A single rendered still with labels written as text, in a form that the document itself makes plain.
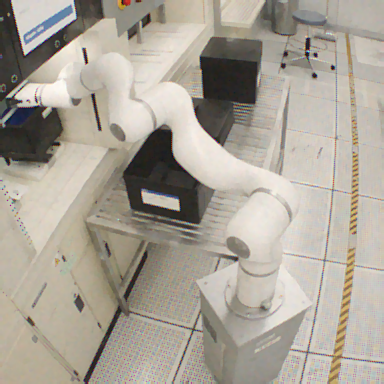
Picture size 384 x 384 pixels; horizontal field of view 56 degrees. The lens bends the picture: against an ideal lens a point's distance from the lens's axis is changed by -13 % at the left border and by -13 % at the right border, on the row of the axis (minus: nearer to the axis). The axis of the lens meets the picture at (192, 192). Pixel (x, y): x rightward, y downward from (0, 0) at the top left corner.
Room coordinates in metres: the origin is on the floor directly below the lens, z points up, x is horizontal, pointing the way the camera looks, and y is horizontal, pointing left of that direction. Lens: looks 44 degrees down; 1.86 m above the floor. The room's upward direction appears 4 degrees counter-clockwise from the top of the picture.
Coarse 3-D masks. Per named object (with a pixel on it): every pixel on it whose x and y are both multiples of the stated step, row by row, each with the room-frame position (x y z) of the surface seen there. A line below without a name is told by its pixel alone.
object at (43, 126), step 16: (48, 112) 1.28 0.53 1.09; (0, 128) 1.16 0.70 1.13; (16, 128) 1.14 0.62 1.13; (32, 128) 1.17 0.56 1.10; (48, 128) 1.24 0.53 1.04; (0, 144) 1.18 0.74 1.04; (16, 144) 1.15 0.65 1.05; (32, 144) 1.13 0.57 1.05; (48, 144) 1.21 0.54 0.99; (16, 160) 1.22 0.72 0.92; (32, 160) 1.19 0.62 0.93; (48, 160) 1.18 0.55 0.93
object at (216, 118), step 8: (200, 104) 1.57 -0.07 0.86; (208, 104) 1.57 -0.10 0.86; (216, 104) 1.57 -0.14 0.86; (224, 104) 1.56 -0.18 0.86; (232, 104) 1.56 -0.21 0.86; (200, 112) 1.50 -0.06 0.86; (208, 112) 1.50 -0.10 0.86; (216, 112) 1.50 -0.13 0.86; (224, 112) 1.49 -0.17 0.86; (232, 112) 1.54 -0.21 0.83; (200, 120) 1.44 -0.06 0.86; (208, 120) 1.44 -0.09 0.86; (216, 120) 1.44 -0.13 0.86; (224, 120) 1.43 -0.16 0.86; (232, 120) 1.54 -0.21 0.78; (160, 128) 1.41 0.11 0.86; (168, 128) 1.40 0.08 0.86; (208, 128) 1.38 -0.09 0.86; (216, 128) 1.38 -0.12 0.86; (224, 128) 1.42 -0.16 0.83; (216, 136) 1.32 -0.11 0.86; (224, 136) 1.42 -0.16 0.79
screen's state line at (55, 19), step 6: (60, 12) 1.17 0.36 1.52; (66, 12) 1.20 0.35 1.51; (72, 12) 1.23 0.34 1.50; (48, 18) 1.12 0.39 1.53; (54, 18) 1.14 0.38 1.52; (60, 18) 1.17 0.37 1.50; (42, 24) 1.08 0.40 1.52; (48, 24) 1.11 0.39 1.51; (54, 24) 1.14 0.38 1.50; (30, 30) 1.03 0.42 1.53; (36, 30) 1.05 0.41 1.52; (42, 30) 1.08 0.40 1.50; (24, 36) 1.00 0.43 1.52; (30, 36) 1.03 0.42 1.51; (36, 36) 1.05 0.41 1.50; (24, 42) 1.00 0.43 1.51
